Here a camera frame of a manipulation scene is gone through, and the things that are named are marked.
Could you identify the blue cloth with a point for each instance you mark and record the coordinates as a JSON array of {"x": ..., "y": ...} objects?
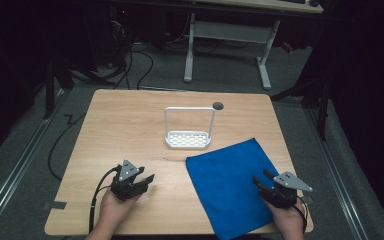
[{"x": 230, "y": 186}]

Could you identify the dark round table grommet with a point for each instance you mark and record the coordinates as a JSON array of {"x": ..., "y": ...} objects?
[{"x": 218, "y": 106}]

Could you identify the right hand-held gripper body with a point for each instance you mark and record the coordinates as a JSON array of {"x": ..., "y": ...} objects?
[{"x": 281, "y": 195}]

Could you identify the black metal stand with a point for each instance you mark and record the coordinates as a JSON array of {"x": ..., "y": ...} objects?
[
  {"x": 320, "y": 100},
  {"x": 50, "y": 90}
]

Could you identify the metal floor rail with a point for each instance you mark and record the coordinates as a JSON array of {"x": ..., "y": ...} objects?
[
  {"x": 336, "y": 173},
  {"x": 20, "y": 160}
]

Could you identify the dark keyboard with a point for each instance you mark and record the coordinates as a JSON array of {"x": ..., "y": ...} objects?
[{"x": 291, "y": 1}]

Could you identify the person's right hand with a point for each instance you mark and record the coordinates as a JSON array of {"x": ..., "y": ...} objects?
[{"x": 290, "y": 221}]

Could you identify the grey tape strip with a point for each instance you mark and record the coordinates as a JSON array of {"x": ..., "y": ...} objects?
[{"x": 56, "y": 205}]

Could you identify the white-framed desk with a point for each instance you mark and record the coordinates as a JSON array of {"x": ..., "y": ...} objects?
[{"x": 230, "y": 31}]

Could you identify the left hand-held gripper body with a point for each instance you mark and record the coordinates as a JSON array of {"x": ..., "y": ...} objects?
[{"x": 126, "y": 188}]

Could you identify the dark computer mouse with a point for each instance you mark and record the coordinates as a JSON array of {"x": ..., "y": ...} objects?
[{"x": 314, "y": 3}]

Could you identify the person's left hand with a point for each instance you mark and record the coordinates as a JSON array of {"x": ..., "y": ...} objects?
[{"x": 115, "y": 211}]

